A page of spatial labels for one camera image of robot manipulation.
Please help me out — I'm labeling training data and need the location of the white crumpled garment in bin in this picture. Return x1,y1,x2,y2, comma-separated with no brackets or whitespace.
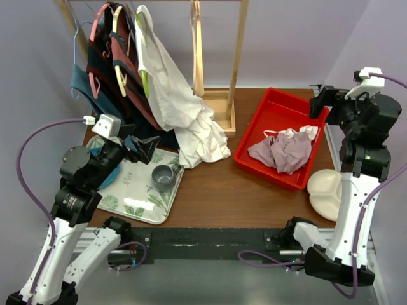
263,125,319,141

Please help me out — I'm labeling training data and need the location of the wooden clothes rack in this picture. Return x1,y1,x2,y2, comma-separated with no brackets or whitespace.
55,1,249,138

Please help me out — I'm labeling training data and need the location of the pink plastic hanger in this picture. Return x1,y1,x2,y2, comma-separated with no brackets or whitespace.
86,2,115,99

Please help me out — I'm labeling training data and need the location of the cream divided plate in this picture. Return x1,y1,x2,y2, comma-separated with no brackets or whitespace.
307,169,342,222

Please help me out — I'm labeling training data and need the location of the green plastic hanger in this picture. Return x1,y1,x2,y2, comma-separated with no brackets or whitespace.
135,5,149,98

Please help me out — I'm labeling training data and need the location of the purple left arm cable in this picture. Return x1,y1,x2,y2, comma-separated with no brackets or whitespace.
15,118,96,305

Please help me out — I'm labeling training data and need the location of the red plastic bin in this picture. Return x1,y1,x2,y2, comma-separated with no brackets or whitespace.
233,88,329,191

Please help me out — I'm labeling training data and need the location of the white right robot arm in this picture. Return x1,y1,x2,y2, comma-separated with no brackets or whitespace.
282,86,402,287

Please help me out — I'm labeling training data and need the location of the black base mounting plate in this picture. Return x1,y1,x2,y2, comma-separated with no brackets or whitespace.
119,227,305,264

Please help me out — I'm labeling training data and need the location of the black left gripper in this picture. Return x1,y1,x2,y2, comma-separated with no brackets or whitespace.
89,124,160,189

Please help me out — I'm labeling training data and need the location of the grey mug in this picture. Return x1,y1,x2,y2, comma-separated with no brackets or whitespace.
151,164,183,192

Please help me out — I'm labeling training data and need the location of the maroon striped hanging top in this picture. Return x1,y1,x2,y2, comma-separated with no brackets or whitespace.
100,2,179,149

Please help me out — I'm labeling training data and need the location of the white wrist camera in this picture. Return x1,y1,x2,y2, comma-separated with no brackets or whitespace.
83,114,121,139
345,67,385,100

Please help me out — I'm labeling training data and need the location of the blue dotted plate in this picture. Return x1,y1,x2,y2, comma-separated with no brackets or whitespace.
90,147,121,189

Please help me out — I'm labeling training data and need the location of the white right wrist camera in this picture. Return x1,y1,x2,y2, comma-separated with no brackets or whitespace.
345,67,385,100

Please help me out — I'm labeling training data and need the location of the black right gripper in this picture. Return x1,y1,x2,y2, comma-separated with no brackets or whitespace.
310,85,373,137

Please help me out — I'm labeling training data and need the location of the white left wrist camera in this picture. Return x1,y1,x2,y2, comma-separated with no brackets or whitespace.
83,114,121,139

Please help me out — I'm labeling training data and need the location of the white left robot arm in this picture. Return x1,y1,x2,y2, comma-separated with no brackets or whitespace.
6,123,160,304

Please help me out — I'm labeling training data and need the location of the cream plastic hanger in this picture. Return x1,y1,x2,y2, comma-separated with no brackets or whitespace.
110,4,131,97

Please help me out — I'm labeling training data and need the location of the lilac tank top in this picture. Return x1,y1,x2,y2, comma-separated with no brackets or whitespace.
247,132,315,175

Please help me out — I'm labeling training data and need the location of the leaf patterned tray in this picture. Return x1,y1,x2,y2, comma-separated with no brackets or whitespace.
98,148,184,225

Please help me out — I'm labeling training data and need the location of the white hanging shirt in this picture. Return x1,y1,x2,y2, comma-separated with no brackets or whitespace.
144,7,231,169

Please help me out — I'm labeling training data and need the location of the teal hanging tank top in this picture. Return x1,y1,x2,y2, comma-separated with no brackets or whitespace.
71,64,125,124

